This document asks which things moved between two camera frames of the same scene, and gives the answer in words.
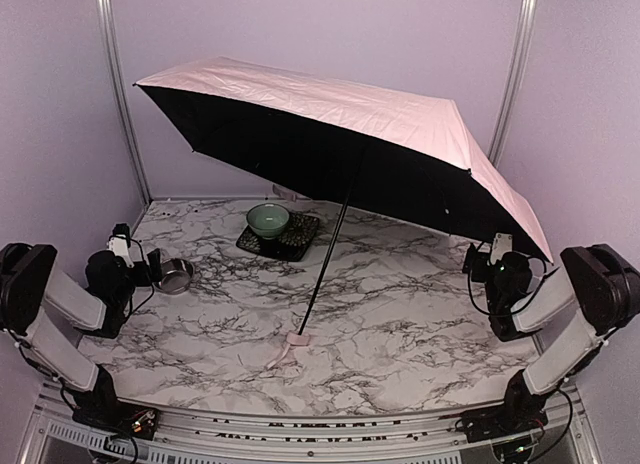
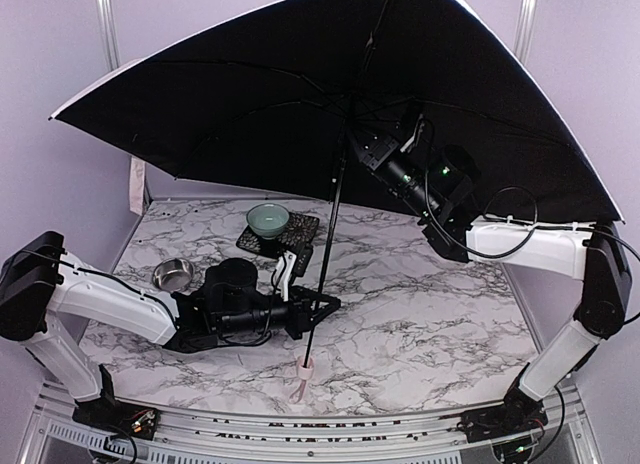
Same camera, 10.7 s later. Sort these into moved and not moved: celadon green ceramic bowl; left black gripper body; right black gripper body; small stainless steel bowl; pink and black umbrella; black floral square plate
Moved: pink and black umbrella; left black gripper body; right black gripper body
Not moved: black floral square plate; small stainless steel bowl; celadon green ceramic bowl
